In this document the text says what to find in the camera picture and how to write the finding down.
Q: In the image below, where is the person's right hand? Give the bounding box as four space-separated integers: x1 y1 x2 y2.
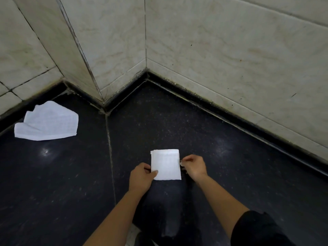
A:
180 154 208 183

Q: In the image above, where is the person's left hand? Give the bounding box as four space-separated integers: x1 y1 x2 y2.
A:
128 162 159 196

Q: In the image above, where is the white terry cloth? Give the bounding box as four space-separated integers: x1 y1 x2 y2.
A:
150 149 182 181

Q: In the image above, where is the group of white cloths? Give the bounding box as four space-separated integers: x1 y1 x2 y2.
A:
14 100 79 141

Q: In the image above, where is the person's left forearm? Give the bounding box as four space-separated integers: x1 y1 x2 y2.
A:
83 189 147 246

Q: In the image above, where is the person's right forearm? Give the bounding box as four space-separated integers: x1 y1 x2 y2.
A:
199 174 250 238

